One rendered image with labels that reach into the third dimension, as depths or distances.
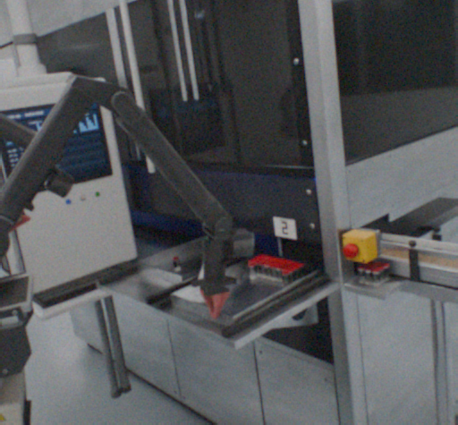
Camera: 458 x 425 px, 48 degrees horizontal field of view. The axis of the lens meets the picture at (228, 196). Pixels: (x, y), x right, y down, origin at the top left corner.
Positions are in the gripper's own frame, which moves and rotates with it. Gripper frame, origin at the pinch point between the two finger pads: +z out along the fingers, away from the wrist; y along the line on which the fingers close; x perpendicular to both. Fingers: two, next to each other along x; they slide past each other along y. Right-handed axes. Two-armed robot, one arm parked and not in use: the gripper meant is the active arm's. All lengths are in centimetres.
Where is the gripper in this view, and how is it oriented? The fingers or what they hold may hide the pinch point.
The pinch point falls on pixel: (214, 315)
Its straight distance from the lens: 134.9
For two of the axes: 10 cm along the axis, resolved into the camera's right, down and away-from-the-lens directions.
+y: 7.4, -0.7, 6.7
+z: 0.0, 9.9, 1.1
